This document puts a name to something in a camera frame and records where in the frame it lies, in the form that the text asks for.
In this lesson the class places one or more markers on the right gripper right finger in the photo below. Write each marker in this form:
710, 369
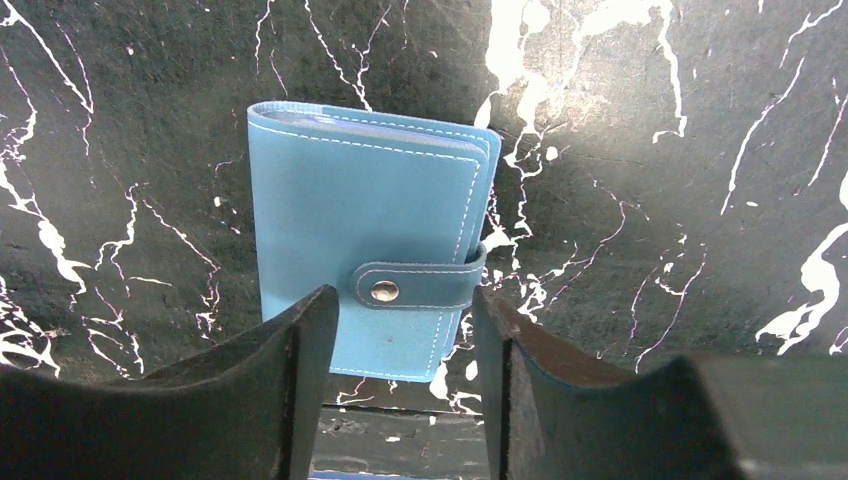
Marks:
552, 411

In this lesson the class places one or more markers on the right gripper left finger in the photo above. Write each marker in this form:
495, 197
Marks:
247, 408

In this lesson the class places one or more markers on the blue card holder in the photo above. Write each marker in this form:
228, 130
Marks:
387, 209

